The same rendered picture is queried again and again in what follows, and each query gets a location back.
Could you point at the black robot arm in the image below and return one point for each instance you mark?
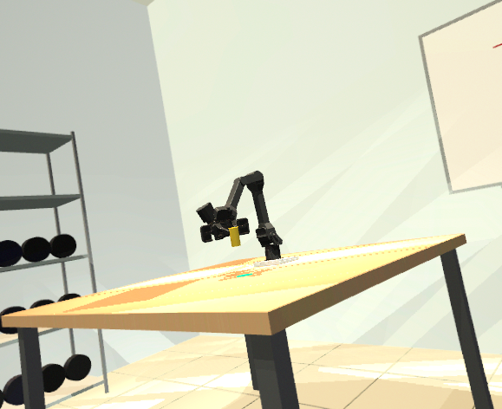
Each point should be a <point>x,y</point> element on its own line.
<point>266,233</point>

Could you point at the yellow cylinder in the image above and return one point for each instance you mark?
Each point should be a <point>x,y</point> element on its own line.
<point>234,235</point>

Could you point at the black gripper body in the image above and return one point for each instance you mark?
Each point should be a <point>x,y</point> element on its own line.
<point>206,232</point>

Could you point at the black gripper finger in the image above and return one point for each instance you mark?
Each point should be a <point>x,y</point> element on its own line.
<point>220,232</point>
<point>235,223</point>

